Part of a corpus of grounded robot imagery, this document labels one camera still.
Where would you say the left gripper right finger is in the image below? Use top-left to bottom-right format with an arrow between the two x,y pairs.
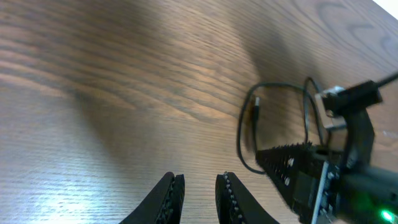
215,172 -> 279,224

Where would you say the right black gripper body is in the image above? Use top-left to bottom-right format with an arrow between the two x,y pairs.
292,161 -> 336,224

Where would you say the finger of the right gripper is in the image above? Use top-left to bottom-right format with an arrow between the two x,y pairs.
256,143 -> 325,209

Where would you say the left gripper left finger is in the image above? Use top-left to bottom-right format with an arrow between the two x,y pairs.
120,172 -> 185,224

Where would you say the black usb cable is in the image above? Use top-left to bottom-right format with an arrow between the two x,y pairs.
236,77 -> 332,175

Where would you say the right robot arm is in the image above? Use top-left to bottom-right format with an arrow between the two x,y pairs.
256,142 -> 397,223

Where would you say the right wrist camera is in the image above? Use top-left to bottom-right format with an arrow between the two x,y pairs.
315,86 -> 346,131

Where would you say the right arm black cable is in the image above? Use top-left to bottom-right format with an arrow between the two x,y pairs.
376,71 -> 398,88

